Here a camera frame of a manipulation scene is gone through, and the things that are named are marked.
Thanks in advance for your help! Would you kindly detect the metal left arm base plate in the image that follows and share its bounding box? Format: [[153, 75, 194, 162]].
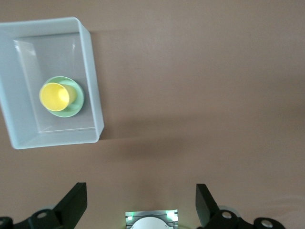
[[124, 209, 179, 229]]

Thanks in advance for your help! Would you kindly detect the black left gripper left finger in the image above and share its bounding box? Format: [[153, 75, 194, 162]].
[[0, 182, 88, 229]]

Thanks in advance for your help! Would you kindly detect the green plate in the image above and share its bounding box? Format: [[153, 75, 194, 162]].
[[42, 76, 85, 118]]

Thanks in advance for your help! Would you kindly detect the yellow cup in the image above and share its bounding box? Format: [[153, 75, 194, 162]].
[[39, 82, 79, 113]]

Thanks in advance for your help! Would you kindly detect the clear plastic bin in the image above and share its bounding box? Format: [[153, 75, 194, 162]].
[[0, 16, 105, 150]]

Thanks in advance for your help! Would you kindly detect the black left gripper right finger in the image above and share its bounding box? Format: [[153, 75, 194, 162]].
[[196, 183, 285, 229]]

